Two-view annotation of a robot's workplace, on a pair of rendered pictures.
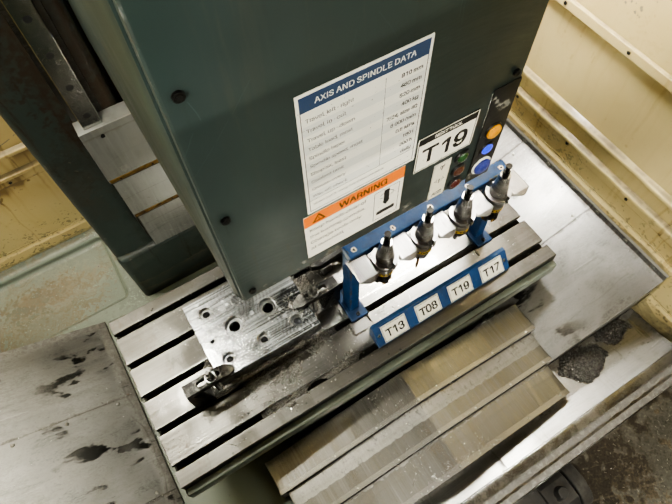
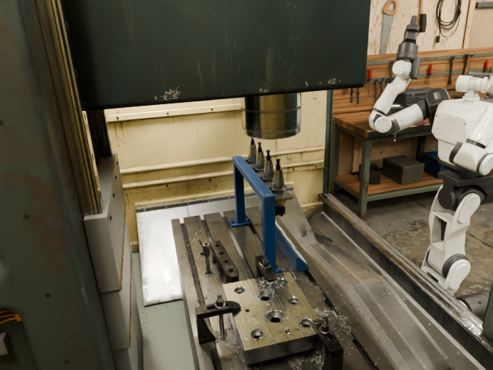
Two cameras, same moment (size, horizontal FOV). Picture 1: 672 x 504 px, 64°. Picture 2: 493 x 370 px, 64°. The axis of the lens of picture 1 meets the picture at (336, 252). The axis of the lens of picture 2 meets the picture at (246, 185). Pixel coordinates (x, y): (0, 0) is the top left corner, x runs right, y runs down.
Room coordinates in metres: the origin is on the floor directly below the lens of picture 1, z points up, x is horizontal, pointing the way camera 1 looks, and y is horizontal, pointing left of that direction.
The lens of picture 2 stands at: (0.33, 1.16, 1.76)
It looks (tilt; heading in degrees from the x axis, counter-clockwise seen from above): 22 degrees down; 286
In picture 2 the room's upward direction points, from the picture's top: 3 degrees counter-clockwise
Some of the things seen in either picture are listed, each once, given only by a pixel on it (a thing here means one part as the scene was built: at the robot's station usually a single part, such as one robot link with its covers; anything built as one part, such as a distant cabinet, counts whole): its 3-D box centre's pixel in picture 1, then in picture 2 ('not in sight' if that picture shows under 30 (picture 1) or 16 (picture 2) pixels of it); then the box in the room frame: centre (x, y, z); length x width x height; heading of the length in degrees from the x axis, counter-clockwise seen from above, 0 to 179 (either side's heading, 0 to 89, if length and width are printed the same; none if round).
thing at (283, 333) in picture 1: (251, 318); (270, 312); (0.53, 0.23, 0.97); 0.29 x 0.23 x 0.05; 120
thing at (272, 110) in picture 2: not in sight; (271, 109); (0.54, 0.13, 1.55); 0.16 x 0.16 x 0.12
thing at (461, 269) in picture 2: not in sight; (441, 291); (-0.16, -0.71, 0.45); 0.20 x 0.16 x 0.48; 120
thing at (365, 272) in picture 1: (364, 270); (283, 196); (0.54, -0.06, 1.21); 0.07 x 0.05 x 0.01; 30
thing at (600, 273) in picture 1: (468, 241); (233, 247); (0.86, -0.44, 0.75); 0.89 x 0.70 x 0.26; 30
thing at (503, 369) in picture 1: (427, 424); (352, 296); (0.29, -0.24, 0.70); 0.90 x 0.30 x 0.16; 120
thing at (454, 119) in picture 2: not in sight; (476, 133); (-0.20, -0.73, 1.28); 0.34 x 0.30 x 0.36; 120
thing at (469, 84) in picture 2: not in sight; (471, 86); (-0.14, -0.70, 1.48); 0.10 x 0.07 x 0.09; 149
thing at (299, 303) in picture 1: (316, 296); (265, 274); (0.58, 0.06, 0.97); 0.13 x 0.03 x 0.15; 120
